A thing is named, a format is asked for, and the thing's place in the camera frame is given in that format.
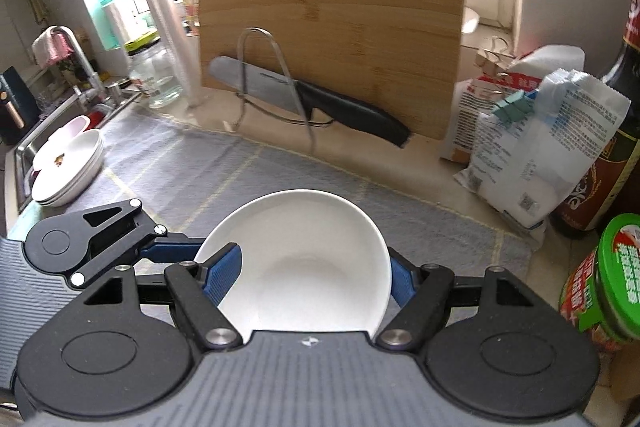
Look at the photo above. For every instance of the steel sink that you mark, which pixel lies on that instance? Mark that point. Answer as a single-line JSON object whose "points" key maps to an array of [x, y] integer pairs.
{"points": [[30, 142]]}

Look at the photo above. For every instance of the metal faucet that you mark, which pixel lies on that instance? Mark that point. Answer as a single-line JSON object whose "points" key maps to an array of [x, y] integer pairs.
{"points": [[82, 57]]}

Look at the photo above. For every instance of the white floral bowl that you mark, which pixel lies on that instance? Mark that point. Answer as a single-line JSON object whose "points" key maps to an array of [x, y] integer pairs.
{"points": [[300, 267]]}

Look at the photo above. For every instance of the metal soap dispenser pump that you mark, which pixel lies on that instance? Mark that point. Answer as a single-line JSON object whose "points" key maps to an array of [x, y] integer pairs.
{"points": [[116, 87]]}

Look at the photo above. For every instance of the red basin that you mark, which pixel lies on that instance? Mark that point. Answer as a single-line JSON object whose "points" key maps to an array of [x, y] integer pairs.
{"points": [[100, 114]]}

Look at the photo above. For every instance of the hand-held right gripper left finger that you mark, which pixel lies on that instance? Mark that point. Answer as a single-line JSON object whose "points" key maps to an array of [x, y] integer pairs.
{"points": [[222, 272]]}

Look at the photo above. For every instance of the white and red bag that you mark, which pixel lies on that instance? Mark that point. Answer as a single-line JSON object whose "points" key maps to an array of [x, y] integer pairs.
{"points": [[470, 107]]}

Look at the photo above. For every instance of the glass jar with yellow-green lid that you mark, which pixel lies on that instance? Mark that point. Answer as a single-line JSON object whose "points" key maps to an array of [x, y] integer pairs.
{"points": [[157, 77]]}

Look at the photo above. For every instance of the pink cloth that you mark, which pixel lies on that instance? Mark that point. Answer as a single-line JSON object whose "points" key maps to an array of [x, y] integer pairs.
{"points": [[52, 47]]}

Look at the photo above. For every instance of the tall plastic wrap roll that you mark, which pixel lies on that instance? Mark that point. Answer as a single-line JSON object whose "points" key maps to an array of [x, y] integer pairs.
{"points": [[165, 32]]}

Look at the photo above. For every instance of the white bag with blue text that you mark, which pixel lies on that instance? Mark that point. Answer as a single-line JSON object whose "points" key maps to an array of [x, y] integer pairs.
{"points": [[560, 147]]}

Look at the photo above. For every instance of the green dish soap bottle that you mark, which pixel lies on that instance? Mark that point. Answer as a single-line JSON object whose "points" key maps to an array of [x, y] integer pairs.
{"points": [[105, 7]]}

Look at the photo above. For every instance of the dark sauce bottle red label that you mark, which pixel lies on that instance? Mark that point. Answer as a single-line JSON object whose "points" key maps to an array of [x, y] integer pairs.
{"points": [[620, 147]]}

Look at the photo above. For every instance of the black appliance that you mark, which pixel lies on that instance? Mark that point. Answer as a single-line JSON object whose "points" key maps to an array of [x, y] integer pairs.
{"points": [[15, 107]]}

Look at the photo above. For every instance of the short plastic wrap roll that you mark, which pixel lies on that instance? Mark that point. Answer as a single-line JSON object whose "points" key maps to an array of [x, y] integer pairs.
{"points": [[117, 27]]}

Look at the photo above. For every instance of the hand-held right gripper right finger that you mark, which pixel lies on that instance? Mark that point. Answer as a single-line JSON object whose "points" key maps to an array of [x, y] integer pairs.
{"points": [[402, 282]]}

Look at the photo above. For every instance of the white floral plate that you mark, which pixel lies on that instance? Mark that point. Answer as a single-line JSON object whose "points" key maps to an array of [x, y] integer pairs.
{"points": [[89, 181], [70, 202], [70, 152]]}

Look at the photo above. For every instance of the green lidded jar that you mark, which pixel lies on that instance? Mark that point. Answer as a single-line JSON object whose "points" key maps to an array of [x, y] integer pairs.
{"points": [[615, 277]]}

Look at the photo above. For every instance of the metal binder clips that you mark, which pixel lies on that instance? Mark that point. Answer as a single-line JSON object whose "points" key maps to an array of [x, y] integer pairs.
{"points": [[492, 57]]}

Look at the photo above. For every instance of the wooden cutting board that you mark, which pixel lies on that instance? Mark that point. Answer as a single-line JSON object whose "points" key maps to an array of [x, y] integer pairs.
{"points": [[325, 7]]}

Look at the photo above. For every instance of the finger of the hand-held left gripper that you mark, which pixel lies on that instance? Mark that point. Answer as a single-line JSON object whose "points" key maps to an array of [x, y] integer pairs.
{"points": [[165, 253]]}

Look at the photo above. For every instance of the grey and teal printed mat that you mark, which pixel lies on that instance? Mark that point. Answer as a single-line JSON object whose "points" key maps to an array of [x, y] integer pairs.
{"points": [[200, 167]]}

